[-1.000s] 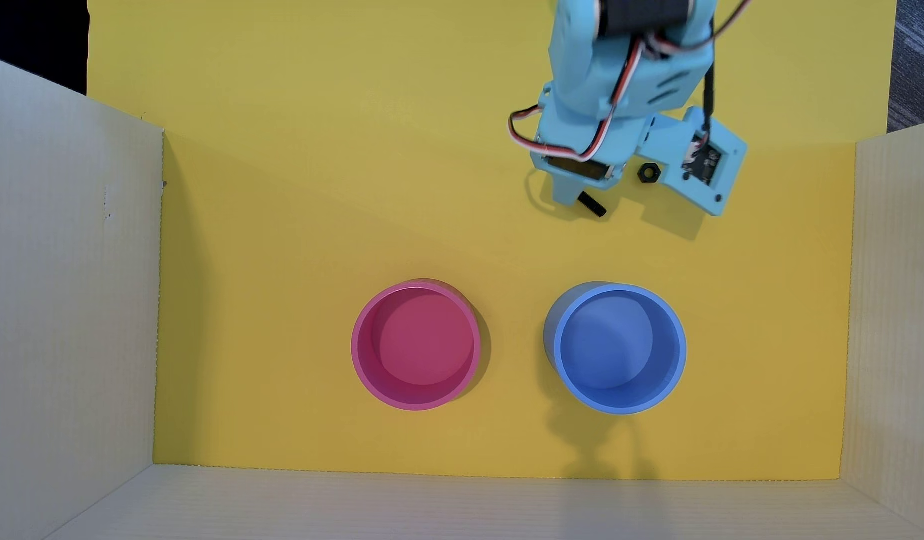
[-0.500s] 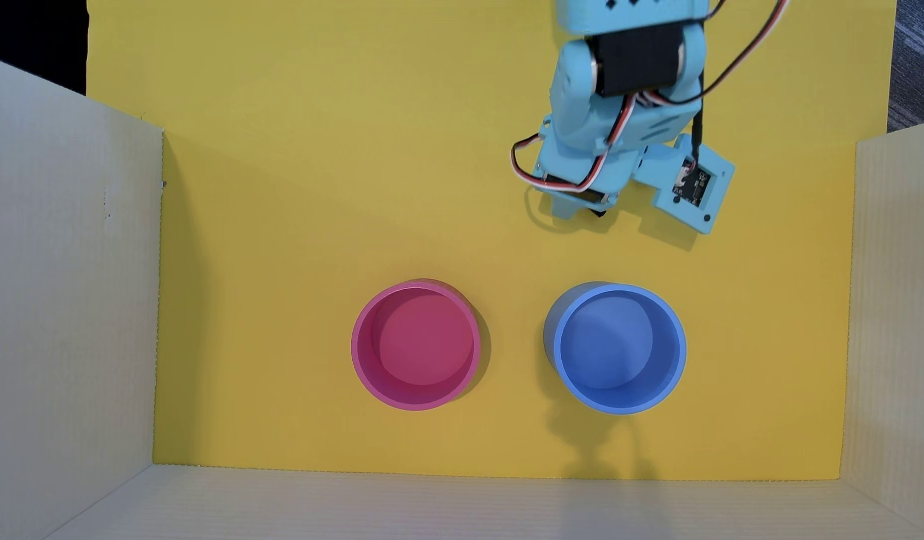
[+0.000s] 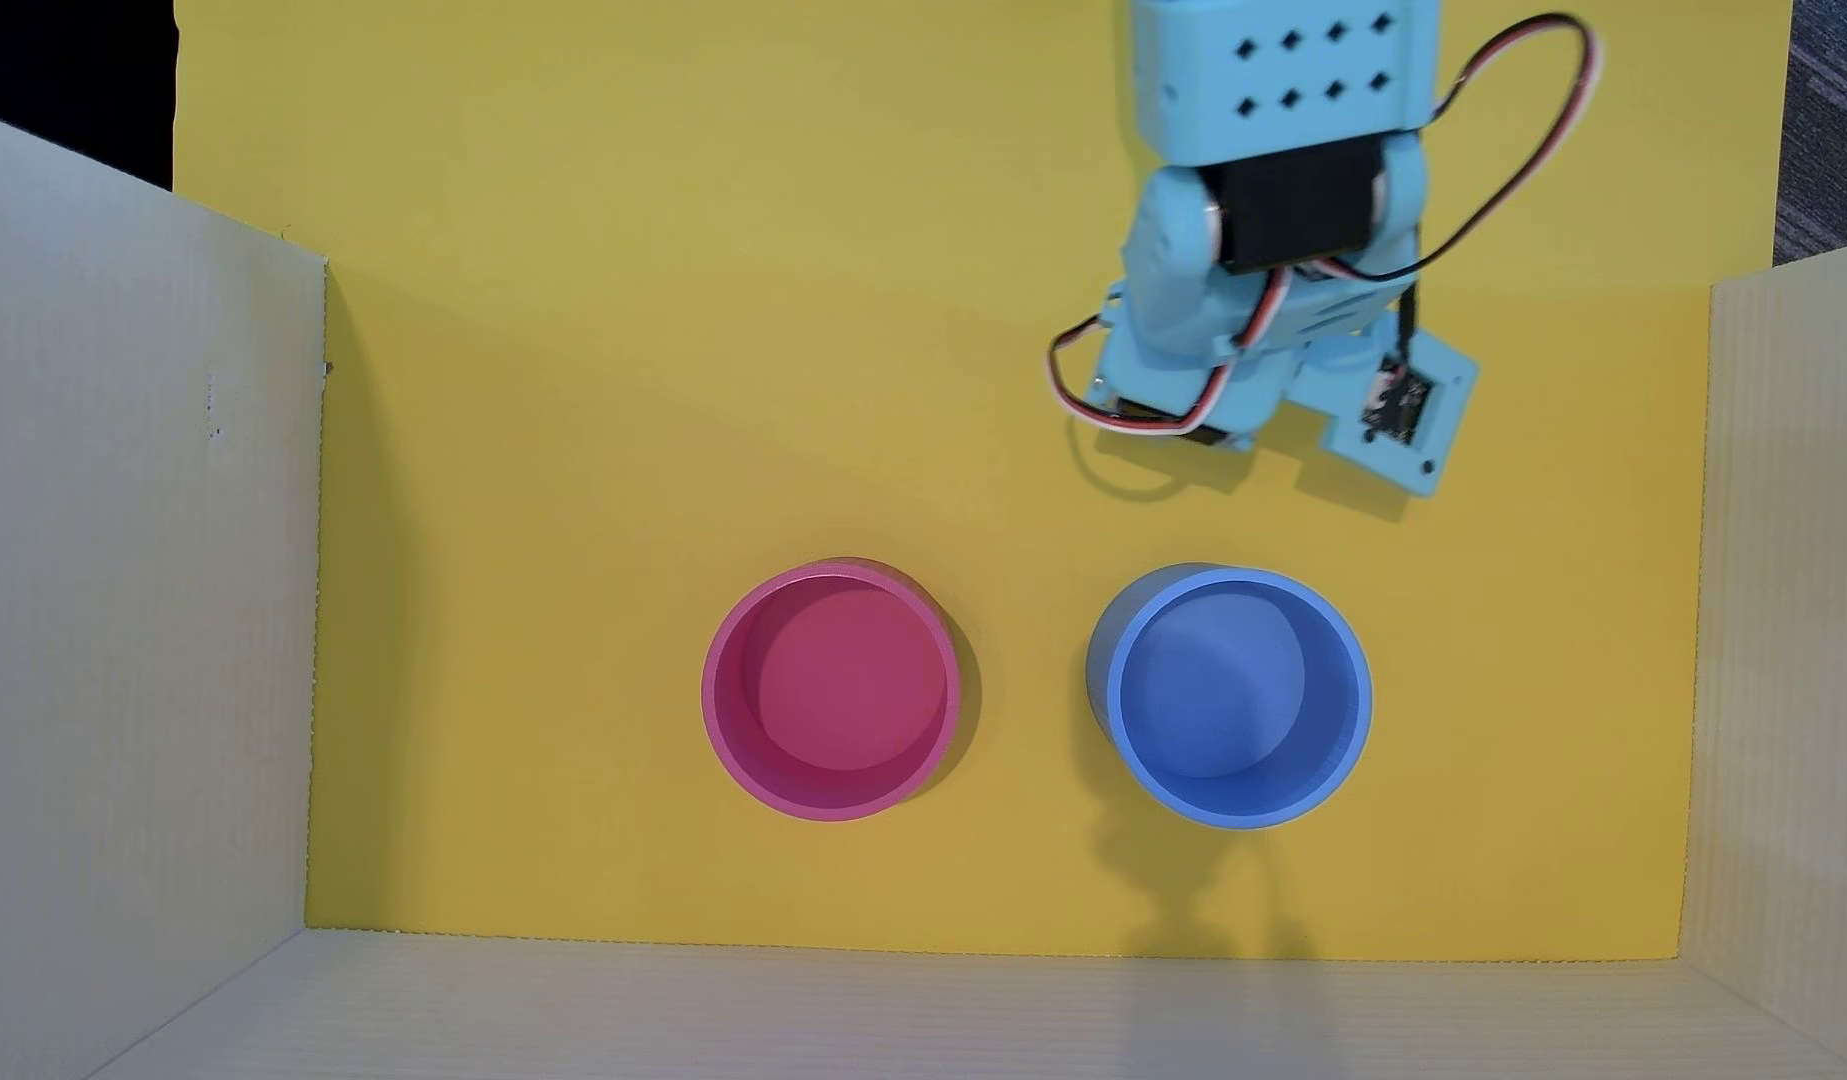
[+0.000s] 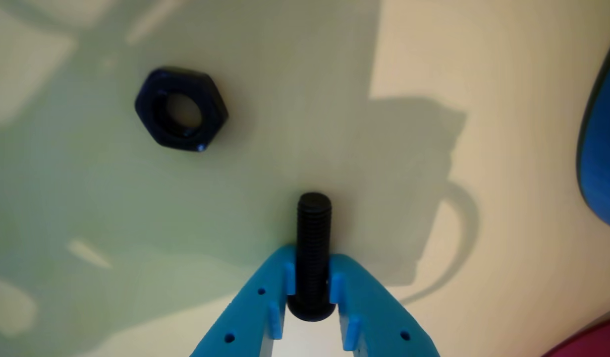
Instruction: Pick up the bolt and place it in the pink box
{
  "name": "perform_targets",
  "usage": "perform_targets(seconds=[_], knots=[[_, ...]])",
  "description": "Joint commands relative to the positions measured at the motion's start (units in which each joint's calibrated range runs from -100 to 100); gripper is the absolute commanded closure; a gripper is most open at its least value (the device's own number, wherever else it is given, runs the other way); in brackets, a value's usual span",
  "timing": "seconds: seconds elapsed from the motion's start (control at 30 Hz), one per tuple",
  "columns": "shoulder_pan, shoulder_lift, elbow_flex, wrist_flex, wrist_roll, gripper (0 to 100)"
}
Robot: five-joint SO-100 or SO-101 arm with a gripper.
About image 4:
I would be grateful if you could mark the pink cup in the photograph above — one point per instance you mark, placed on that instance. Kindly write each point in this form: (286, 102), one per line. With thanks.
(589, 342)

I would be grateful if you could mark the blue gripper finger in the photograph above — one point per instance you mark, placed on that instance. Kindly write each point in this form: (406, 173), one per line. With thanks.
(250, 312)
(379, 312)

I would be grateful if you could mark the black hex nut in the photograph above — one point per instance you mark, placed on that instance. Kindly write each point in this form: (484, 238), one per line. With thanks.
(182, 109)

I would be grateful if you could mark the black bolt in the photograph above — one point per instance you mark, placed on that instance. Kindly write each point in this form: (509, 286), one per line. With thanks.
(313, 258)

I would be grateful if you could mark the blue cup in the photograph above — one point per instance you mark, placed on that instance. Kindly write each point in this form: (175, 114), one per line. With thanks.
(602, 148)

